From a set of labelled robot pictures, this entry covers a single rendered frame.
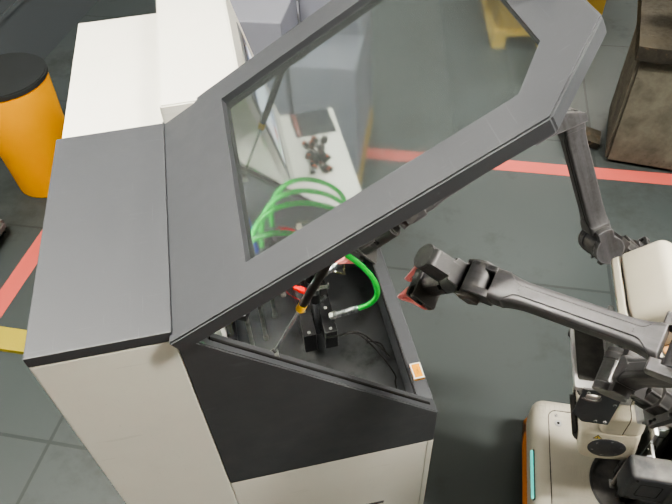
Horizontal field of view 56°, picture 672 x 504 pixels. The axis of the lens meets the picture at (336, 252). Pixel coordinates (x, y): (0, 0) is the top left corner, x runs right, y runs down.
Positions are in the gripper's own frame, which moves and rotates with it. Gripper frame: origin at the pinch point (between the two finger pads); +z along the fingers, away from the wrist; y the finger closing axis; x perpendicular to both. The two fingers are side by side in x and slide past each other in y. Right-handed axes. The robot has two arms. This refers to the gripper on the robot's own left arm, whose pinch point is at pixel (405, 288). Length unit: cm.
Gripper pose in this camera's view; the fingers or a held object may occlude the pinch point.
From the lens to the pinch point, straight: 149.3
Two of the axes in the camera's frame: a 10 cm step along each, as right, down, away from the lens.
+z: -5.4, 1.7, 8.2
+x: 7.4, 5.6, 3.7
